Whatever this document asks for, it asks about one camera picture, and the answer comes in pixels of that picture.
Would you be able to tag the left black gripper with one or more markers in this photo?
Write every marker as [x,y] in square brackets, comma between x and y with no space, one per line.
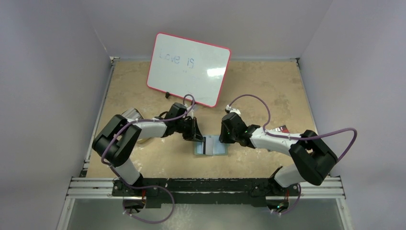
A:
[194,133]

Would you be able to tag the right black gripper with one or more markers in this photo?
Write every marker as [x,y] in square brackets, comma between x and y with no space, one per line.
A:
[226,131]

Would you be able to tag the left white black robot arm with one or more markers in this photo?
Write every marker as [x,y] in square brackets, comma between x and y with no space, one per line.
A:
[116,141]

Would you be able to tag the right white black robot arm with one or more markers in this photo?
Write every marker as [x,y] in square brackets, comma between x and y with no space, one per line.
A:
[312,158]

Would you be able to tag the stack of credit cards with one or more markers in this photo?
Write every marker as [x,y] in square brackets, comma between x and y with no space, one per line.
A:
[132,114]

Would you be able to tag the colourful marker pack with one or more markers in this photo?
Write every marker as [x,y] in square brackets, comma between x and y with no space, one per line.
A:
[282,129]

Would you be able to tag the gold oval metal tray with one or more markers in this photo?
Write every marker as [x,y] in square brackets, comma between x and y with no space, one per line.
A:
[141,139]

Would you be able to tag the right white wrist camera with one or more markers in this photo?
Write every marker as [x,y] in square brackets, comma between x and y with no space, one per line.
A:
[229,109]

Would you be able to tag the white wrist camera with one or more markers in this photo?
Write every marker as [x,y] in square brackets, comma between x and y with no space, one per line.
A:
[192,108]
[229,109]

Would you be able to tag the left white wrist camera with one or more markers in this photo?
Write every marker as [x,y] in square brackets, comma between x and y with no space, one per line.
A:
[192,108]

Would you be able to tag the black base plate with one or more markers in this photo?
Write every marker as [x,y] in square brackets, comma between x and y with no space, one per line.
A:
[257,192]

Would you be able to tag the white board with red frame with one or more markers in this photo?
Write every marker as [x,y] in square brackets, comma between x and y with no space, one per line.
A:
[181,66]

